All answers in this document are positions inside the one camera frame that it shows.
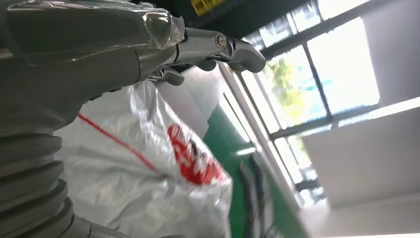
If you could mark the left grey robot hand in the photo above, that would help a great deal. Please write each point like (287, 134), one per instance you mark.
(72, 46)

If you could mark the green conveyor belt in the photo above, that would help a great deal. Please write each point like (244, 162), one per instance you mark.
(226, 138)

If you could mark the window with dark frame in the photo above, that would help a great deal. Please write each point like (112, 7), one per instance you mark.
(341, 65)

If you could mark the grey mailer bag red print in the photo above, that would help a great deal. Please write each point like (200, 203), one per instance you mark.
(124, 184)

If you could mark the yellow warning label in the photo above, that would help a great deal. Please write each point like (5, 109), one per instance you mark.
(206, 6)

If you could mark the silver conveyor frame rail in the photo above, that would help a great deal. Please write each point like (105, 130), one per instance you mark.
(259, 131)

